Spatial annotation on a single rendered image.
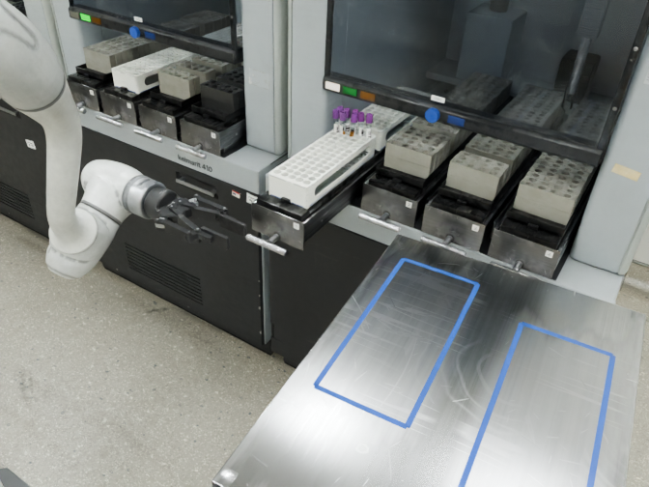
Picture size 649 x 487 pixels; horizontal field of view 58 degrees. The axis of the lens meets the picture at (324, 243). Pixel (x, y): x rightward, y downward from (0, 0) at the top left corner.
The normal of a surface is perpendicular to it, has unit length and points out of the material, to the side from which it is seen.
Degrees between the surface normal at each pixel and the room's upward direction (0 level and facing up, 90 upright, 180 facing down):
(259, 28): 90
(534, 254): 90
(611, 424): 0
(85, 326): 0
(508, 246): 90
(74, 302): 0
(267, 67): 90
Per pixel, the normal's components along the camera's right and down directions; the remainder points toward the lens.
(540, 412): 0.04, -0.80
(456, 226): -0.54, 0.48
